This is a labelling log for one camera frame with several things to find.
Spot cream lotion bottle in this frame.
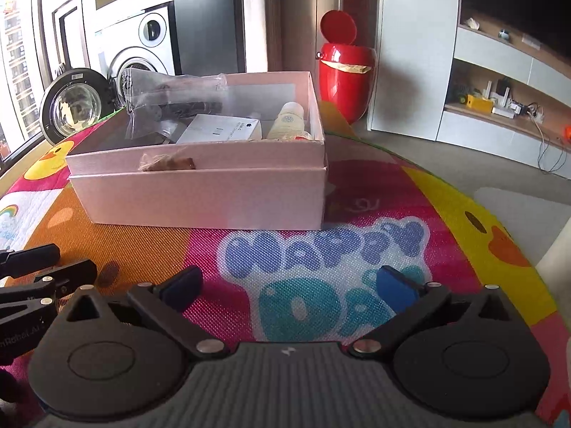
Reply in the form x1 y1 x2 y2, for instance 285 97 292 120
267 102 311 140

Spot white router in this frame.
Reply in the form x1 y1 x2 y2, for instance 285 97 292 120
484 79 514 108

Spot tangled thin cables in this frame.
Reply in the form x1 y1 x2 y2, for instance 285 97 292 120
526 104 570 174

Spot pink cardboard box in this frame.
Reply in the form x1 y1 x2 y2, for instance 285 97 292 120
66 71 329 231

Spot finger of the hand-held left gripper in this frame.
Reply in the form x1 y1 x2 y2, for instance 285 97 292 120
0 259 98 322
0 244 61 280

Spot white tall cabinet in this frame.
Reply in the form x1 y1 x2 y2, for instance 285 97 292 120
369 0 463 133

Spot red trash can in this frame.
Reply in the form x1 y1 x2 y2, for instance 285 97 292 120
317 10 378 126

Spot white panel door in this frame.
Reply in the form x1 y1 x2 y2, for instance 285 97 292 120
51 0 92 76

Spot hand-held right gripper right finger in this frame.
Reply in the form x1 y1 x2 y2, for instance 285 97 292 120
349 265 512 359

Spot white wooden shelf unit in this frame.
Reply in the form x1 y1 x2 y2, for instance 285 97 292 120
436 21 571 175

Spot balcony window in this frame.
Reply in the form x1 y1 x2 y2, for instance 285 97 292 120
0 0 45 161

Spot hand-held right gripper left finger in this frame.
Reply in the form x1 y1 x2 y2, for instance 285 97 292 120
66 265 229 360

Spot white washing machine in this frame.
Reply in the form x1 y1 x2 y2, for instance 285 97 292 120
93 0 176 99

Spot white product box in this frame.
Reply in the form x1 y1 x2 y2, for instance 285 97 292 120
176 113 263 144

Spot colourful cartoon play mat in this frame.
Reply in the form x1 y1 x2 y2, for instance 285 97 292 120
0 98 571 428

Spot round washing machine door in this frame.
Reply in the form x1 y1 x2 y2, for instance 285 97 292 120
39 68 117 144

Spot clear plastic bag dark parts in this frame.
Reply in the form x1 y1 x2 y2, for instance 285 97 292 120
120 71 228 140

